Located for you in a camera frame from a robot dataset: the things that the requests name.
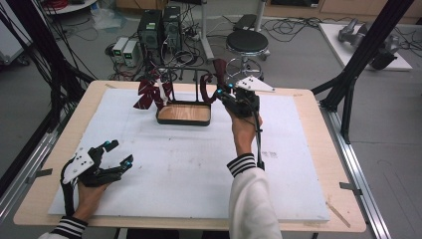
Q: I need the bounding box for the white mat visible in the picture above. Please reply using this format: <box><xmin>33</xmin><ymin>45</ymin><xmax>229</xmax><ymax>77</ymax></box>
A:
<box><xmin>47</xmin><ymin>88</ymin><xmax>331</xmax><ymax>224</ymax></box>

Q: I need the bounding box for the grey desk leg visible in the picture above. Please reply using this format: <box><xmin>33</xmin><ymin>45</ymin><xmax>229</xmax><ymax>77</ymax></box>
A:
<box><xmin>198</xmin><ymin>0</ymin><xmax>216</xmax><ymax>65</ymax></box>
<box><xmin>253</xmin><ymin>0</ymin><xmax>269</xmax><ymax>33</ymax></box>

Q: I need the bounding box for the person's right hand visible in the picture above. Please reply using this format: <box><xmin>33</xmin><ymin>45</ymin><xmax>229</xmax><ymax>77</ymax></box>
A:
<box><xmin>226</xmin><ymin>107</ymin><xmax>264</xmax><ymax>157</ymax></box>

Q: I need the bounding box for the white floor board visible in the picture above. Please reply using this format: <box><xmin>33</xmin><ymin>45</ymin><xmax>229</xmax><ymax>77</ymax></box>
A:
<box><xmin>317</xmin><ymin>22</ymin><xmax>414</xmax><ymax>73</ymax></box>

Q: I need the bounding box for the striped red bow tie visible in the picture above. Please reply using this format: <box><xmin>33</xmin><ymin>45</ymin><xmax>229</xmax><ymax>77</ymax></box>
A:
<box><xmin>132</xmin><ymin>71</ymin><xmax>174</xmax><ymax>112</ymax></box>

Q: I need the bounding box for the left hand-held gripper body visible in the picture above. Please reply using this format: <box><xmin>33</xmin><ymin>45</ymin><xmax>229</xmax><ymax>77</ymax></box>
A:
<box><xmin>60</xmin><ymin>146</ymin><xmax>121</xmax><ymax>188</ymax></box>

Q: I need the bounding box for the black round stool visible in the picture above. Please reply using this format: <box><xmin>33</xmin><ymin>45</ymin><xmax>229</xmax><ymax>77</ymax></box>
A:
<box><xmin>219</xmin><ymin>29</ymin><xmax>272</xmax><ymax>86</ymax></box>

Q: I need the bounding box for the aluminium rail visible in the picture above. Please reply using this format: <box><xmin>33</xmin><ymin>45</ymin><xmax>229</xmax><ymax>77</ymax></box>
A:
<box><xmin>318</xmin><ymin>104</ymin><xmax>393</xmax><ymax>239</ymax></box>
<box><xmin>0</xmin><ymin>109</ymin><xmax>74</xmax><ymax>221</ymax></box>

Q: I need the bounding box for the clear plastic bag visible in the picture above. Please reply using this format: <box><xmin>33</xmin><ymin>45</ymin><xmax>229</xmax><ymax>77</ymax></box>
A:
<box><xmin>90</xmin><ymin>4</ymin><xmax>128</xmax><ymax>32</ymax></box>

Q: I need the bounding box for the right hand-held gripper cable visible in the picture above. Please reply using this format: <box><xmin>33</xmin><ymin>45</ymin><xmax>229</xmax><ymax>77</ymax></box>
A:
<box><xmin>251</xmin><ymin>109</ymin><xmax>267</xmax><ymax>172</ymax></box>

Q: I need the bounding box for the left hand-held gripper cable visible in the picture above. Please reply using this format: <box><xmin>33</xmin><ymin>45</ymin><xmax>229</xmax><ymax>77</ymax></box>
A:
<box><xmin>59</xmin><ymin>158</ymin><xmax>78</xmax><ymax>217</ymax></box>

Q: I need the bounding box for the hand-held gripper cable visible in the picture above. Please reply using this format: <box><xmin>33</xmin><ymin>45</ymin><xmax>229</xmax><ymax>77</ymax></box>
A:
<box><xmin>251</xmin><ymin>109</ymin><xmax>267</xmax><ymax>172</ymax></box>
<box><xmin>59</xmin><ymin>158</ymin><xmax>78</xmax><ymax>217</ymax></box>

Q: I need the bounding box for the black frame strut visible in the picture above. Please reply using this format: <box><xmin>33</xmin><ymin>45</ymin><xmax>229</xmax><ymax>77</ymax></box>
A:
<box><xmin>5</xmin><ymin>0</ymin><xmax>98</xmax><ymax>133</ymax></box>
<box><xmin>311</xmin><ymin>0</ymin><xmax>416</xmax><ymax>145</ymax></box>

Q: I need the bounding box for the metal bracket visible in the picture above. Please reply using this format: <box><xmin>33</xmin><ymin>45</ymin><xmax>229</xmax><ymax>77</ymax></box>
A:
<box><xmin>338</xmin><ymin>181</ymin><xmax>363</xmax><ymax>196</ymax></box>
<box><xmin>25</xmin><ymin>167</ymin><xmax>55</xmax><ymax>185</ymax></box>

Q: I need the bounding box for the black computer tower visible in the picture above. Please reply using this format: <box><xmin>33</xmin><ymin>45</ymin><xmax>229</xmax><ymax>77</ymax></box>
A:
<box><xmin>136</xmin><ymin>9</ymin><xmax>164</xmax><ymax>52</ymax></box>
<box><xmin>161</xmin><ymin>5</ymin><xmax>183</xmax><ymax>54</ymax></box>

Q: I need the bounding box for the person's left hand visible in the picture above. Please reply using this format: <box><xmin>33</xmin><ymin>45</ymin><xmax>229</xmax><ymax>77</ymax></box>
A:
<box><xmin>73</xmin><ymin>181</ymin><xmax>111</xmax><ymax>223</ymax></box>

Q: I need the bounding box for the dark red bow tie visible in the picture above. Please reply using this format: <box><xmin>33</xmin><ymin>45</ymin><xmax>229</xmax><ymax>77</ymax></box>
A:
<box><xmin>198</xmin><ymin>58</ymin><xmax>231</xmax><ymax>105</ymax></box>

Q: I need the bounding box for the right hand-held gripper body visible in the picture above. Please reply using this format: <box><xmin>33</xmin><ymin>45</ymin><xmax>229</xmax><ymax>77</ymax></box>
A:
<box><xmin>221</xmin><ymin>75</ymin><xmax>277</xmax><ymax>119</ymax></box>

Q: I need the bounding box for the white power supply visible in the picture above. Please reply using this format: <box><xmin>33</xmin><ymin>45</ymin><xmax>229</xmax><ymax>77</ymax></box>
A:
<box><xmin>121</xmin><ymin>39</ymin><xmax>141</xmax><ymax>68</ymax></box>
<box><xmin>111</xmin><ymin>36</ymin><xmax>130</xmax><ymax>64</ymax></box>

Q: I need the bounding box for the black flat device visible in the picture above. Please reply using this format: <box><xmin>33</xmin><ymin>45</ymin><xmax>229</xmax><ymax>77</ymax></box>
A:
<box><xmin>232</xmin><ymin>13</ymin><xmax>259</xmax><ymax>33</ymax></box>

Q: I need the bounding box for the black rack with wooden tray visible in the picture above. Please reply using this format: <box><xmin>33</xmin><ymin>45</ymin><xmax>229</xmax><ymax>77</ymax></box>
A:
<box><xmin>155</xmin><ymin>67</ymin><xmax>213</xmax><ymax>127</ymax></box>

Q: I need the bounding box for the thin wooden stick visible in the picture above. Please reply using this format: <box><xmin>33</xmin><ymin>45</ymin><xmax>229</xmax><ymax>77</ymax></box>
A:
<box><xmin>324</xmin><ymin>200</ymin><xmax>352</xmax><ymax>229</ymax></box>

